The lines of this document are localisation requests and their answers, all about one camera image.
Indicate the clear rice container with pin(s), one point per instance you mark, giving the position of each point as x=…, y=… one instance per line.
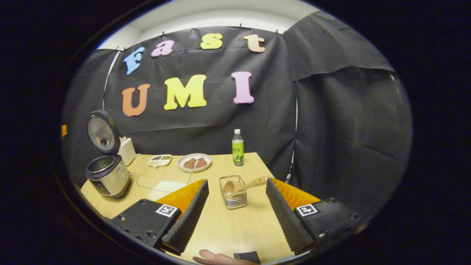
x=165, y=186

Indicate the grey rice cooker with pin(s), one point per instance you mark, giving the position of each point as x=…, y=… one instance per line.
x=110, y=178

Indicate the red meat piece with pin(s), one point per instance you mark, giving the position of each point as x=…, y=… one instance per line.
x=201, y=162
x=189, y=163

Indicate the white divided bean dish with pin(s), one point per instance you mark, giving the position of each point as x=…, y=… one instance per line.
x=160, y=161

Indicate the white toaster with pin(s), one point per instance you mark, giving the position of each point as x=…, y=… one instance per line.
x=127, y=151

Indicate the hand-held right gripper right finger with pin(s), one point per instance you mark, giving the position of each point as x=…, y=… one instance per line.
x=285, y=217

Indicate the wooden spoon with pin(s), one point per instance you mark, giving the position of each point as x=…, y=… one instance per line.
x=254, y=182

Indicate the black backdrop cloth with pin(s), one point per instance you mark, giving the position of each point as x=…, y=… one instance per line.
x=331, y=129

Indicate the green tea bottle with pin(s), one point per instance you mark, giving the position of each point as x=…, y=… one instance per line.
x=238, y=151

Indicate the clear chopstick holder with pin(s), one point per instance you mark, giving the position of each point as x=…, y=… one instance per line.
x=235, y=202

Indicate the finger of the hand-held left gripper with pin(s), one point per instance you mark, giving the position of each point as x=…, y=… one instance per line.
x=64, y=130

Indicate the white round plate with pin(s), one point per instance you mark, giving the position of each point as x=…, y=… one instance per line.
x=206, y=163

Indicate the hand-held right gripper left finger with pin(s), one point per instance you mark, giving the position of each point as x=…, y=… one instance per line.
x=187, y=217

